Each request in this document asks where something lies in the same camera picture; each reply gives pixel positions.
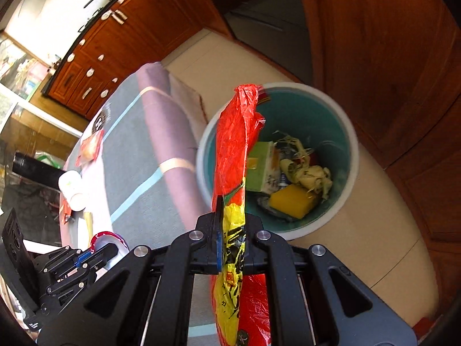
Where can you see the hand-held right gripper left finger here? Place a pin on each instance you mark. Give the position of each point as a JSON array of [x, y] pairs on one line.
[[219, 238]]

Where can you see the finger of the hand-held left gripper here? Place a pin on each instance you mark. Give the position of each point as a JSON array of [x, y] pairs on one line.
[[72, 283], [84, 257]]

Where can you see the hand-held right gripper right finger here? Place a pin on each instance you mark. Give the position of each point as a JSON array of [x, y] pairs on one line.
[[254, 256]]

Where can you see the red rimmed white round container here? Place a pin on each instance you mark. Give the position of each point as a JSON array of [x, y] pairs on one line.
[[108, 238]]

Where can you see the yellow sponge block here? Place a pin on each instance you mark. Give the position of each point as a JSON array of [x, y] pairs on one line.
[[291, 200]]

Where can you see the green white food carton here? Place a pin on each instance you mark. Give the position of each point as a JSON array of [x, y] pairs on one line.
[[259, 165]]

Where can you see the red yellow plastic bag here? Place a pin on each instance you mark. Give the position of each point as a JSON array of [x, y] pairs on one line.
[[230, 144]]

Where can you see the teal trash bin white rim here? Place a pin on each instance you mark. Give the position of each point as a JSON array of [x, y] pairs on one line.
[[309, 122]]

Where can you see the pale yellow paper strip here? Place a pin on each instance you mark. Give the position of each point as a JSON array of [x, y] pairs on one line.
[[88, 227]]

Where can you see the small red wrapper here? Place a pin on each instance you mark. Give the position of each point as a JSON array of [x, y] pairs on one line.
[[65, 211]]

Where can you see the black cylindrical bottle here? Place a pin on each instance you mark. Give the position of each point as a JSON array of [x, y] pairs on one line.
[[36, 171]]

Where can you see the orange snack packet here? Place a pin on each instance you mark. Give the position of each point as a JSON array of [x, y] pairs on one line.
[[90, 146]]

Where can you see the striped grey pink tablecloth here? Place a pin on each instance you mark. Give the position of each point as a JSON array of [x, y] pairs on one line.
[[144, 151]]

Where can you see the glass sliding door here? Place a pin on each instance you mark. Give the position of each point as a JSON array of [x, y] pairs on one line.
[[21, 90]]

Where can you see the wooden cabinet with drawers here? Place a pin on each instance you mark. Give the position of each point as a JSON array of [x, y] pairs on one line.
[[144, 36]]

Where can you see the tall wooden cabinet doors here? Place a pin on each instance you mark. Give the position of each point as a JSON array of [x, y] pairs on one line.
[[389, 79]]

